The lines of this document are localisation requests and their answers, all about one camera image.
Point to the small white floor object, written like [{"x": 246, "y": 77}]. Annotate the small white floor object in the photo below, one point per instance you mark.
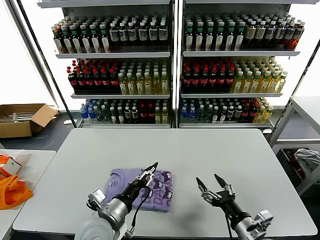
[{"x": 67, "y": 122}]

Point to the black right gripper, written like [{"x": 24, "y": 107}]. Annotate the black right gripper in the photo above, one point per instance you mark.
[{"x": 225, "y": 205}]

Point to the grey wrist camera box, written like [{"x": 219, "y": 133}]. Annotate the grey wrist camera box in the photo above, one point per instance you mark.
[
  {"x": 263, "y": 217},
  {"x": 97, "y": 197}
]

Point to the dark drink bottle beige label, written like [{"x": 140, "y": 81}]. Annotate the dark drink bottle beige label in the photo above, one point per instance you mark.
[
  {"x": 260, "y": 35},
  {"x": 251, "y": 35}
]

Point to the small white carton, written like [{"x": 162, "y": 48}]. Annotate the small white carton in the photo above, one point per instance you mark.
[{"x": 13, "y": 165}]

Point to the blue drink bottle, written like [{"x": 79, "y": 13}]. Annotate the blue drink bottle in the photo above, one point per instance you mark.
[
  {"x": 84, "y": 112},
  {"x": 192, "y": 113},
  {"x": 184, "y": 113},
  {"x": 92, "y": 113}
]

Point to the white tubes bundle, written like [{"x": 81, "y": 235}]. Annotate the white tubes bundle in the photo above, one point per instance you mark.
[{"x": 17, "y": 117}]

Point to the small red cap cola bottle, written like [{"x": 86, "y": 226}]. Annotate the small red cap cola bottle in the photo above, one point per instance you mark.
[
  {"x": 143, "y": 115},
  {"x": 150, "y": 115},
  {"x": 253, "y": 112},
  {"x": 246, "y": 112}
]

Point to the dark green drink bottle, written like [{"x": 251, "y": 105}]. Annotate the dark green drink bottle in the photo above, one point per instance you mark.
[
  {"x": 208, "y": 115},
  {"x": 107, "y": 115},
  {"x": 100, "y": 115},
  {"x": 200, "y": 114}
]

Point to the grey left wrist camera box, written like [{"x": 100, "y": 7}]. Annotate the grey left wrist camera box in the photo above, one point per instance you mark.
[{"x": 97, "y": 197}]

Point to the orange plastic bag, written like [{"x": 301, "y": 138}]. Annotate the orange plastic bag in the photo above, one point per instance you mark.
[{"x": 12, "y": 192}]

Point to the purple t-shirt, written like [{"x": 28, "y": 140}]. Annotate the purple t-shirt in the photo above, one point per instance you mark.
[{"x": 162, "y": 195}]

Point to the dark drink bottle white label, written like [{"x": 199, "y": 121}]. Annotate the dark drink bottle white label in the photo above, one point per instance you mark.
[
  {"x": 114, "y": 35},
  {"x": 123, "y": 35},
  {"x": 153, "y": 34},
  {"x": 132, "y": 34},
  {"x": 143, "y": 34},
  {"x": 163, "y": 34}
]

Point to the dark bottle white cap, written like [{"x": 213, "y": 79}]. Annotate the dark bottle white cap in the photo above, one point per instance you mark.
[
  {"x": 135, "y": 115},
  {"x": 128, "y": 115},
  {"x": 238, "y": 113},
  {"x": 121, "y": 115},
  {"x": 223, "y": 115},
  {"x": 215, "y": 115},
  {"x": 231, "y": 113},
  {"x": 113, "y": 115}
]

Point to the black storage crate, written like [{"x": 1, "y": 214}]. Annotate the black storage crate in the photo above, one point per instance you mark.
[{"x": 283, "y": 157}]

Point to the clear plastic bag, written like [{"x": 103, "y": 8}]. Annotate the clear plastic bag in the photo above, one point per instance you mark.
[{"x": 22, "y": 153}]

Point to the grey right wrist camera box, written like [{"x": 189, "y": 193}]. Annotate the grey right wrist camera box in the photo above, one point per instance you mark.
[{"x": 263, "y": 217}]

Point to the red drink bottle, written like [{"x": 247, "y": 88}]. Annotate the red drink bottle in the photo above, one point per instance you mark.
[{"x": 298, "y": 37}]

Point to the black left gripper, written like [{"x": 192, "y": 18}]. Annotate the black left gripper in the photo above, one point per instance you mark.
[{"x": 135, "y": 190}]

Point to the white grey crumpled cloth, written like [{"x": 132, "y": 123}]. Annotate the white grey crumpled cloth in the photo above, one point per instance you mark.
[{"x": 306, "y": 157}]

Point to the orange label tea bottle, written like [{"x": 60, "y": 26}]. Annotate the orange label tea bottle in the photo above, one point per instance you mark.
[{"x": 58, "y": 42}]

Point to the grey slanted frame beam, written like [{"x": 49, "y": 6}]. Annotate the grey slanted frame beam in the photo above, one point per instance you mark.
[{"x": 34, "y": 55}]

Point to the red packaged item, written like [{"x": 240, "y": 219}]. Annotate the red packaged item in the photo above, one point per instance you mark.
[{"x": 291, "y": 156}]

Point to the green label tea bottle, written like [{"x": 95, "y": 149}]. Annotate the green label tea bottle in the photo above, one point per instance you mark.
[
  {"x": 67, "y": 41},
  {"x": 231, "y": 37},
  {"x": 95, "y": 41},
  {"x": 210, "y": 37},
  {"x": 85, "y": 41},
  {"x": 189, "y": 37},
  {"x": 241, "y": 37},
  {"x": 221, "y": 37},
  {"x": 75, "y": 41},
  {"x": 200, "y": 37},
  {"x": 105, "y": 41}
]

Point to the black slanted pole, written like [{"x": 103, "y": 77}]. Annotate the black slanted pole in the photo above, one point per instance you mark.
[
  {"x": 297, "y": 85},
  {"x": 47, "y": 62}
]

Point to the white metal frame table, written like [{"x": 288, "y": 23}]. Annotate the white metal frame table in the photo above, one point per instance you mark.
[{"x": 306, "y": 105}]

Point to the dark bottle white blue label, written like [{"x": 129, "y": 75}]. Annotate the dark bottle white blue label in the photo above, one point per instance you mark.
[
  {"x": 270, "y": 35},
  {"x": 280, "y": 35},
  {"x": 289, "y": 35}
]

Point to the grey metal shelving unit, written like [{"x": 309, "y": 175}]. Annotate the grey metal shelving unit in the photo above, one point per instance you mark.
[
  {"x": 112, "y": 55},
  {"x": 240, "y": 54}
]

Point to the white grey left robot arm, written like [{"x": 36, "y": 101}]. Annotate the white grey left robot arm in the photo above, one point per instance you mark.
[{"x": 112, "y": 212}]

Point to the small yellow drink bottle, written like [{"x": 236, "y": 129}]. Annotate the small yellow drink bottle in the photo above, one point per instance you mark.
[
  {"x": 260, "y": 115},
  {"x": 268, "y": 114},
  {"x": 165, "y": 115},
  {"x": 158, "y": 115}
]

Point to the open cardboard box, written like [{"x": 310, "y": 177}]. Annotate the open cardboard box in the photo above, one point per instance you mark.
[{"x": 15, "y": 130}]

